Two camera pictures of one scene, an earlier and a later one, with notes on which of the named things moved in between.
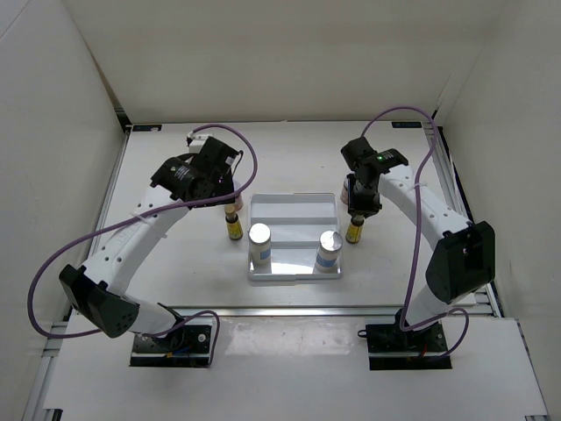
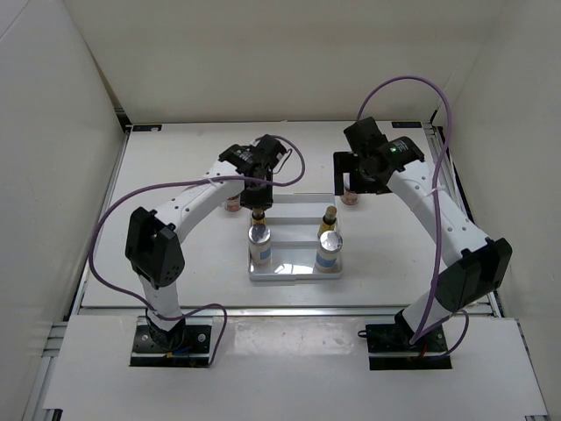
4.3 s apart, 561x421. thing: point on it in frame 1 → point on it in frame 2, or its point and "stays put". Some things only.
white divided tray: (296, 221) stays put
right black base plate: (390, 347) stays put
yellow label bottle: (234, 224) → (258, 216)
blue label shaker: (330, 243) stays put
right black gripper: (368, 208) → (343, 162)
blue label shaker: (259, 236) stays put
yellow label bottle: (355, 229) → (329, 220)
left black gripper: (224, 185) → (264, 199)
